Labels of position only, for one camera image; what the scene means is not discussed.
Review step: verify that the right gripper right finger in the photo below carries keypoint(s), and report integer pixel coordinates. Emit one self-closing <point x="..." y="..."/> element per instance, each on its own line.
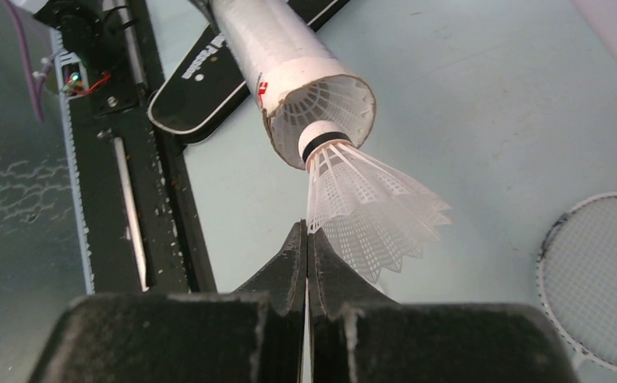
<point x="359" y="334"/>

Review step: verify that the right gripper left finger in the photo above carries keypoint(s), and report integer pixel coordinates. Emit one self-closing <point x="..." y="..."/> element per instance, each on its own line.
<point x="253" y="334"/>

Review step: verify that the white shuttlecock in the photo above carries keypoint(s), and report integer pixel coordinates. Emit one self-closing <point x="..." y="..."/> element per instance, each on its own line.
<point x="372" y="215"/>
<point x="345" y="100"/>

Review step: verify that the white shuttlecock tube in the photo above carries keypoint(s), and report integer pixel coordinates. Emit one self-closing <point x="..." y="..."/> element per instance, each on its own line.
<point x="274" y="68"/>

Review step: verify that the left white badminton racket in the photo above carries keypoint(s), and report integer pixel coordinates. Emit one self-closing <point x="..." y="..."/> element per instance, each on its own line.
<point x="576" y="279"/>

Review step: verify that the black racket cover bag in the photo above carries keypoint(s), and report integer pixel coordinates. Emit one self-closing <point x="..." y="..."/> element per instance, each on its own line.
<point x="207" y="86"/>

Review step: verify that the left electronics board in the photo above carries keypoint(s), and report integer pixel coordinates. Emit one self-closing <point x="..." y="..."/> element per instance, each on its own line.
<point x="74" y="81"/>

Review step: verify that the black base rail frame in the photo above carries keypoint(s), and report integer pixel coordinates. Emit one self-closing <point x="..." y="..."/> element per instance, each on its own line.
<point x="137" y="223"/>

